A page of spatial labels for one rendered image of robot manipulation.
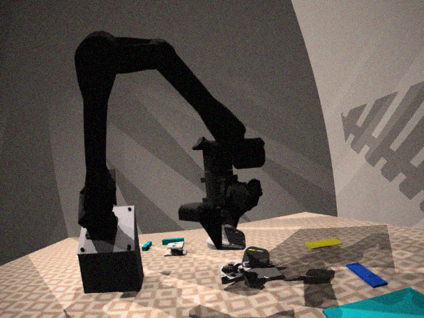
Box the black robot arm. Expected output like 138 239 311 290
74 31 265 241

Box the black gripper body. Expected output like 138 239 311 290
178 170 241 222

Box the teal rectangular bar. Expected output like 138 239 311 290
162 238 184 245

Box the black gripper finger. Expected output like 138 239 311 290
200 217 226 249
221 209 247 228

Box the blue flat bar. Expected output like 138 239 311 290
346 262 388 288

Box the cyan curved bar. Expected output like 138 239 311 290
142 241 152 251

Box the yellow flat rectangular plate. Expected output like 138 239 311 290
305 238 342 249

